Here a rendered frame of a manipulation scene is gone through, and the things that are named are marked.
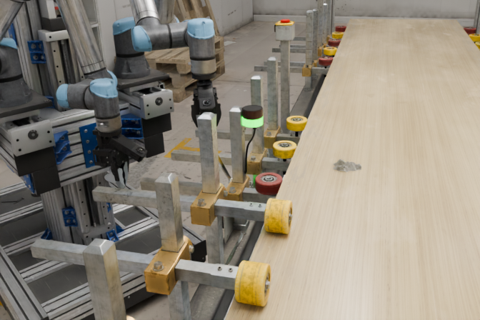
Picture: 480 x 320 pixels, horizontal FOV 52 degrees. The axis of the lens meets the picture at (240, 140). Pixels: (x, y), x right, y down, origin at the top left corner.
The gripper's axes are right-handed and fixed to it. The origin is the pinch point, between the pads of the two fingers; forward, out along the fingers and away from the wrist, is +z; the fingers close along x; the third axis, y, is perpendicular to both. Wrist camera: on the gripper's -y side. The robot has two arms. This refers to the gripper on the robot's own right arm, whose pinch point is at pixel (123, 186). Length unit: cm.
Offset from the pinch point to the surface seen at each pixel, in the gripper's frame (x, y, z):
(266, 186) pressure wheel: 4.0, -48.3, -7.6
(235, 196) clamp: 5.0, -39.1, -3.6
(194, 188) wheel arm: 1.5, -25.1, -2.8
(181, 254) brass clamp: 48, -40, -14
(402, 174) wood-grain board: -11, -86, -7
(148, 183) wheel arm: 1.5, -9.6, -3.1
